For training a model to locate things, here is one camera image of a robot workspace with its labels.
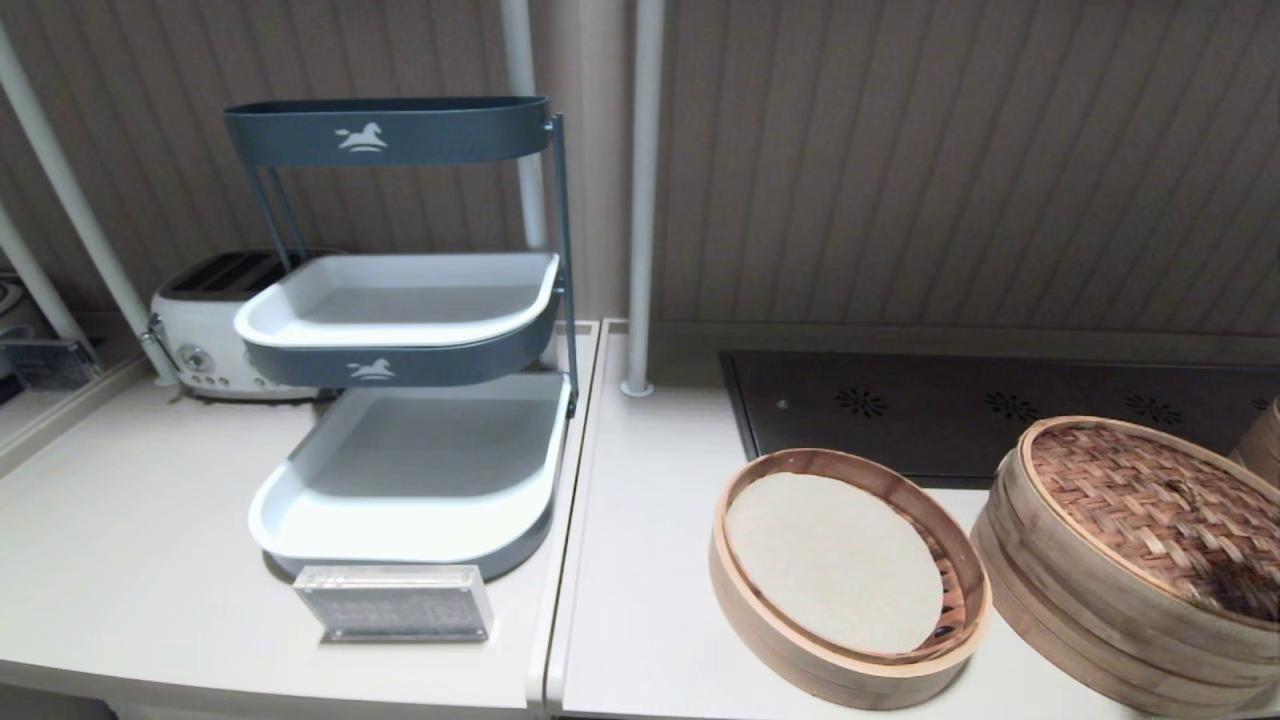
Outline white round steamer liner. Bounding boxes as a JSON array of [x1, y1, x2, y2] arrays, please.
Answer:
[[724, 472, 946, 656]]

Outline bamboo steamer basket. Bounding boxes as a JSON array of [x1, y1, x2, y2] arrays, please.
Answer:
[[708, 448, 993, 711], [970, 510, 1280, 719]]

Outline white support pole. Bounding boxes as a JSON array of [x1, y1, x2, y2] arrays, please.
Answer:
[[620, 0, 666, 398], [0, 20, 179, 386]]

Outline teal white rack tray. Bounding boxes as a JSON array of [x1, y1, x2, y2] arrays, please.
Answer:
[[233, 250, 561, 389], [222, 96, 551, 167], [247, 372, 573, 581]]

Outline black perforated steam panel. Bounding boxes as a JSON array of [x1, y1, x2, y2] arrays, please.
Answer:
[[718, 350, 1280, 489]]

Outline clear acrylic warning sign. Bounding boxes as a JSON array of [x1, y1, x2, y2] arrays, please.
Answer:
[[293, 565, 494, 643]]

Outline white retro toaster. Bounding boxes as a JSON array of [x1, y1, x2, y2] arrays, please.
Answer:
[[148, 248, 341, 403]]

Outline small acrylic sign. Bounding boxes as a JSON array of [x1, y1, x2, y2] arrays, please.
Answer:
[[0, 338, 101, 391]]

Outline stacked bamboo steamers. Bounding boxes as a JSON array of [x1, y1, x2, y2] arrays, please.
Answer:
[[1230, 398, 1280, 489]]

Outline teal metal rack frame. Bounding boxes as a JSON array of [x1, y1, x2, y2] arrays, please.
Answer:
[[245, 112, 581, 419]]

